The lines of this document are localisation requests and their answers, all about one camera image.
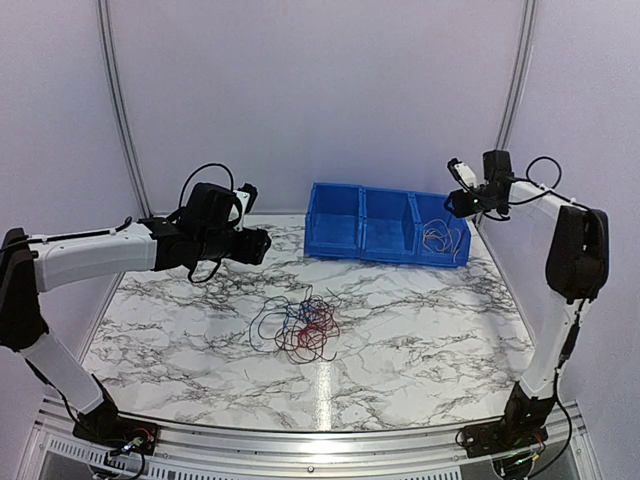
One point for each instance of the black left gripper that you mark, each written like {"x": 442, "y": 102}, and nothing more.
{"x": 252, "y": 249}

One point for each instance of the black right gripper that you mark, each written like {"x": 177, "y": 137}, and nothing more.
{"x": 460, "y": 209}

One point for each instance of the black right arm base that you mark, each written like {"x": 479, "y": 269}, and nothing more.
{"x": 521, "y": 425}

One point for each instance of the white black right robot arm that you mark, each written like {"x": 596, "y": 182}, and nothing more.
{"x": 576, "y": 268}

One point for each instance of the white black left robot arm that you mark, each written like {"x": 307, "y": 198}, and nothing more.
{"x": 209, "y": 227}

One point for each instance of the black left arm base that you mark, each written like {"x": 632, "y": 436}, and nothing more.
{"x": 106, "y": 426}

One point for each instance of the blue plastic bin right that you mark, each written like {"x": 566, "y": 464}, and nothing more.
{"x": 442, "y": 239}

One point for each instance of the blue plastic bin left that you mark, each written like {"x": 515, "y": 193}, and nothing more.
{"x": 333, "y": 222}

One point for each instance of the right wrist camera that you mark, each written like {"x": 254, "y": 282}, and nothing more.
{"x": 462, "y": 174}

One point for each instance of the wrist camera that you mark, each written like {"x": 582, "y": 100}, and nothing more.
{"x": 246, "y": 196}
{"x": 462, "y": 174}

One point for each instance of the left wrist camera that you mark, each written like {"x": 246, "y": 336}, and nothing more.
{"x": 246, "y": 196}

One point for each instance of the aluminium frame post left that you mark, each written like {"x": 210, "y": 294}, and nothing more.
{"x": 117, "y": 98}

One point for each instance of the aluminium front rail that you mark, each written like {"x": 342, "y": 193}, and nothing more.
{"x": 191, "y": 451}

